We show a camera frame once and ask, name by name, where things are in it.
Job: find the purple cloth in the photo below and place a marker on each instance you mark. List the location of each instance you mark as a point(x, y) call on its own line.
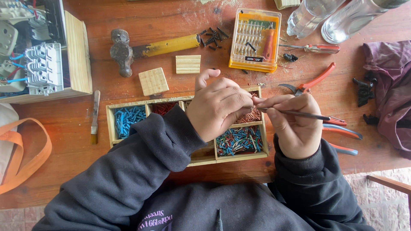
point(391, 89)

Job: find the person's left hand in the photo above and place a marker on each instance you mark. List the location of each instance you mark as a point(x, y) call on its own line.
point(212, 109)

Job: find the wooden furniture rail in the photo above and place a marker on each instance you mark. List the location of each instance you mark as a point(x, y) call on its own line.
point(390, 183)

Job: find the large black plastic piece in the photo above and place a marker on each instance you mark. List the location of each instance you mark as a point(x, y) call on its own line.
point(364, 91)

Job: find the clear plastic bottle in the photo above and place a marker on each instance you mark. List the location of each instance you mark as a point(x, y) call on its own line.
point(308, 16)
point(350, 19)

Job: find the small black plastic piece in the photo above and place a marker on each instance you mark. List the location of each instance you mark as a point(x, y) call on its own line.
point(371, 119)
point(290, 57)

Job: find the pile of black screws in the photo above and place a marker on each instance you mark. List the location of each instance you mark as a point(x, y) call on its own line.
point(213, 38)

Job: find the wooden compartment tray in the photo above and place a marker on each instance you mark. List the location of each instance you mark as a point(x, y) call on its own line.
point(205, 155)

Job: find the person's dark sweatshirt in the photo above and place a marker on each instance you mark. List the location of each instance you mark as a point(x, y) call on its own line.
point(199, 208)

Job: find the slim metal tweezers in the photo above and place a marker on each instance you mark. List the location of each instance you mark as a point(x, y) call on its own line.
point(301, 114)

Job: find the ridged pale wooden block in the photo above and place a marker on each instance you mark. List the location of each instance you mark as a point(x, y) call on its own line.
point(188, 64)

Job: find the heap of mixed coloured sleeves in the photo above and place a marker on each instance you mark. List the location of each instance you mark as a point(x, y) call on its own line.
point(239, 141)

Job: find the wooden box with electrical parts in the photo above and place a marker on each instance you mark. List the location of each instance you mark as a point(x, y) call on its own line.
point(41, 61)

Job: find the yellow screwdriver bit case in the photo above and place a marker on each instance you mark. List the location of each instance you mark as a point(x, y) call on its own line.
point(255, 38)

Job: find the square pale wooden block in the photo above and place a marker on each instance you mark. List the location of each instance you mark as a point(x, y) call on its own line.
point(153, 81)

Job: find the pale wooden offcut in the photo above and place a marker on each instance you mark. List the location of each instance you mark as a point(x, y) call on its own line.
point(286, 3)

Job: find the person's right hand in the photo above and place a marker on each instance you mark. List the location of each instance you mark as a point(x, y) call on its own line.
point(298, 134)

